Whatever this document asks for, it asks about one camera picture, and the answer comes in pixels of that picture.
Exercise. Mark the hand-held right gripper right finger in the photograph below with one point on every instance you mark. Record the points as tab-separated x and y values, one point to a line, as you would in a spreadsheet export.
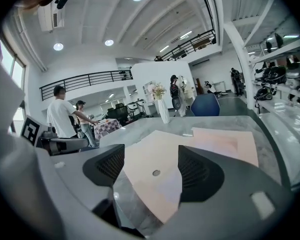
227	209

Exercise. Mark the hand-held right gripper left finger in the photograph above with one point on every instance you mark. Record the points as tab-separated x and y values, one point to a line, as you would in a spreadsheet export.
90	174

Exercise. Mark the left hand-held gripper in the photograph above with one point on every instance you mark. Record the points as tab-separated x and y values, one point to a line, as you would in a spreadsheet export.
30	131

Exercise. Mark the pink box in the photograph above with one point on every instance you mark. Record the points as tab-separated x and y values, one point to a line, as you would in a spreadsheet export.
152	156

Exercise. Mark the table with pink checkered cloth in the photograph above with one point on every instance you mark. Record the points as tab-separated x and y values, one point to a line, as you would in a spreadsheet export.
107	127

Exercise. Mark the black office chair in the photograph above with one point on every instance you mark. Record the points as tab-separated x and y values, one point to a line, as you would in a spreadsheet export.
118	112

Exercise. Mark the black balcony railing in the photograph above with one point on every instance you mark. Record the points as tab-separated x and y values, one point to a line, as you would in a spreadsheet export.
190	44
90	80

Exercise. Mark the white treadmill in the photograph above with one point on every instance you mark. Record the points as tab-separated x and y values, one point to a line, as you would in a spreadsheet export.
141	106
132	107

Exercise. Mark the grey marble table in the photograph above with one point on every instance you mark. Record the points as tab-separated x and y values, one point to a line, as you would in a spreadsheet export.
215	121

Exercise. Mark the white arched bookshelf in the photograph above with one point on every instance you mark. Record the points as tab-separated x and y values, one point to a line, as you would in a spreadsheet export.
148	90

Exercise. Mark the white ribbed vase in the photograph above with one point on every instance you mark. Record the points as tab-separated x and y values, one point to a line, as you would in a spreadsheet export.
163	111

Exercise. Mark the pink flower bouquet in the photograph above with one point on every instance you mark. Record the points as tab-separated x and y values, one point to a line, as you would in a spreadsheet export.
158	91

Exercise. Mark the blue chair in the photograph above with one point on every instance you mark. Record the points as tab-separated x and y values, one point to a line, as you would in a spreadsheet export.
205	105

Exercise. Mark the white air conditioner unit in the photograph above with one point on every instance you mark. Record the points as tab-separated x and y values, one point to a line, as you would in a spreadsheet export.
50	17

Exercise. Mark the white support column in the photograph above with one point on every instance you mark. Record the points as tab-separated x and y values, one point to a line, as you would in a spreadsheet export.
240	66

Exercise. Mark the group of black helmets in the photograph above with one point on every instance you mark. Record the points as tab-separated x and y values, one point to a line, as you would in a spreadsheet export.
275	74

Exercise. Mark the white storage shelf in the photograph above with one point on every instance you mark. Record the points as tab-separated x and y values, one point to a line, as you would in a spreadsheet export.
277	59

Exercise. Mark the black mezzanine railing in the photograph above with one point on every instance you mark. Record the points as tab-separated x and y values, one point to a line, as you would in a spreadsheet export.
208	6

